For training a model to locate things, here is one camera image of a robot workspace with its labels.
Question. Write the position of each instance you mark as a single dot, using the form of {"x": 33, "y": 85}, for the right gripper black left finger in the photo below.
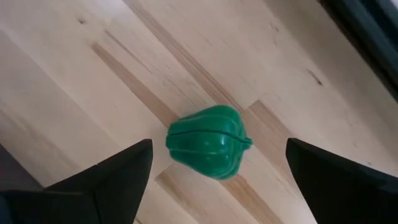
{"x": 124, "y": 183}

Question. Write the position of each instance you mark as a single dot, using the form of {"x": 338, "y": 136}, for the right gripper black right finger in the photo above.
{"x": 335, "y": 186}

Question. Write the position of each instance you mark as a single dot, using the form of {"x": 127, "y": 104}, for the green toy bell pepper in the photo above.
{"x": 208, "y": 143}

